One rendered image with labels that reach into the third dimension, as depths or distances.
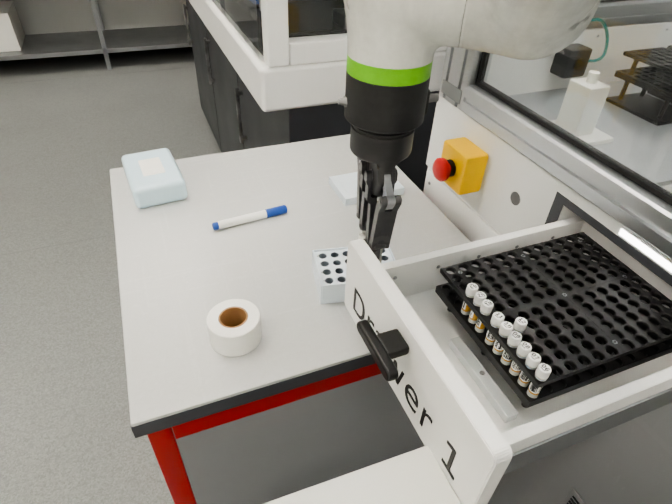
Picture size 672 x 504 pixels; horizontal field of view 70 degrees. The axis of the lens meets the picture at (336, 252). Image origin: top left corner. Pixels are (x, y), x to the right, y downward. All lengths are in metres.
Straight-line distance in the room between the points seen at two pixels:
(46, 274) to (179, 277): 1.39
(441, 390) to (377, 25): 0.34
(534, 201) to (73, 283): 1.70
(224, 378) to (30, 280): 1.57
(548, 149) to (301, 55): 0.64
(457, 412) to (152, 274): 0.53
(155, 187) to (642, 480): 0.88
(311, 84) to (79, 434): 1.14
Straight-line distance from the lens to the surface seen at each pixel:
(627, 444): 0.80
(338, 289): 0.71
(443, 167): 0.83
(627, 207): 0.68
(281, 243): 0.83
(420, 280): 0.63
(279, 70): 1.17
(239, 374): 0.65
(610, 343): 0.58
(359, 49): 0.52
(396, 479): 0.50
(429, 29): 0.50
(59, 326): 1.92
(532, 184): 0.77
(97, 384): 1.70
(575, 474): 0.92
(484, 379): 0.56
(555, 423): 0.50
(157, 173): 0.98
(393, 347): 0.48
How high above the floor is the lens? 1.28
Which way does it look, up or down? 39 degrees down
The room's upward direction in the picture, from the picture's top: 3 degrees clockwise
